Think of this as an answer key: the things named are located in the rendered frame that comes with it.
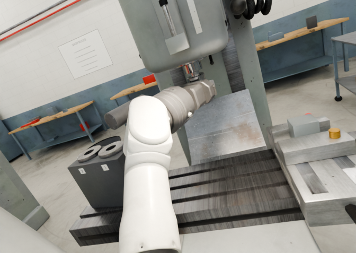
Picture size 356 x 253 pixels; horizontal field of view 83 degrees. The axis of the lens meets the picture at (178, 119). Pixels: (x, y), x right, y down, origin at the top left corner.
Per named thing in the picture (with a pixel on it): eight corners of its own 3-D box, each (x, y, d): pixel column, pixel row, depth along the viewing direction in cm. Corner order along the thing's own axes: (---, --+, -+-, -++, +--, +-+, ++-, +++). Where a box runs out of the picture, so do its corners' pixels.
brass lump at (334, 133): (343, 137, 46) (342, 130, 46) (331, 139, 47) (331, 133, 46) (337, 133, 48) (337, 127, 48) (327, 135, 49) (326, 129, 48)
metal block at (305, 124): (321, 141, 52) (319, 121, 50) (296, 146, 54) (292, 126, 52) (312, 132, 57) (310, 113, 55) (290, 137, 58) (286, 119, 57)
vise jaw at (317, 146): (356, 154, 46) (355, 139, 44) (285, 166, 50) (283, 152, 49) (341, 141, 51) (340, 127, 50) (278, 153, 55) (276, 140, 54)
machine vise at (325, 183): (399, 220, 37) (400, 173, 34) (309, 228, 41) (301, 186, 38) (315, 134, 69) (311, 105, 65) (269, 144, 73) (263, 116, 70)
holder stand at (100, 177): (141, 206, 66) (115, 155, 60) (91, 208, 74) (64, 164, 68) (154, 181, 76) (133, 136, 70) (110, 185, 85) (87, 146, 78)
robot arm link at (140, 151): (165, 96, 37) (177, 155, 28) (156, 129, 43) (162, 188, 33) (130, 92, 35) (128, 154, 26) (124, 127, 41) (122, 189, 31)
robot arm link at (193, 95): (210, 69, 47) (184, 86, 38) (221, 107, 49) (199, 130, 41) (169, 80, 54) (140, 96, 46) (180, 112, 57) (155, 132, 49)
